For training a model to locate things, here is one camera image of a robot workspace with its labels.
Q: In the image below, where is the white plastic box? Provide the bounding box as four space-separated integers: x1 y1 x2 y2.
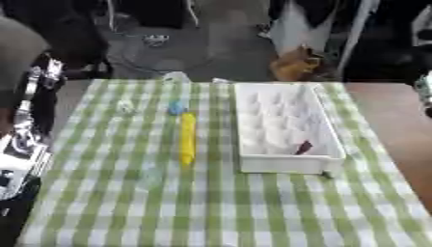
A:
230 82 348 177

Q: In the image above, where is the long yellow toy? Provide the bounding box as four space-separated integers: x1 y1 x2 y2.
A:
176 111 200 167

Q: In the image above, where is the small blue toy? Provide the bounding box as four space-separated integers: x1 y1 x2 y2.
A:
167 98 191 117

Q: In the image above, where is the white crumpled object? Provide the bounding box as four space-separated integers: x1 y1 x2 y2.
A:
160 70 195 84

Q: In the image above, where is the small clear white object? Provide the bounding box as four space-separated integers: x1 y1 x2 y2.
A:
115 99 141 116

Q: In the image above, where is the dark red small object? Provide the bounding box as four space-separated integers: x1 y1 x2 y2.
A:
293 140 316 156

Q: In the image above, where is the brown bag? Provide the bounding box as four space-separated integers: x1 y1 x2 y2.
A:
268 43 326 82

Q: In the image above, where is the small white floor object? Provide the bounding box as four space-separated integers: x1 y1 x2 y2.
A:
142 34 173 48

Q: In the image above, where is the white chair frame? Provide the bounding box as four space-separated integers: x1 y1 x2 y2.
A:
336 0 384 76

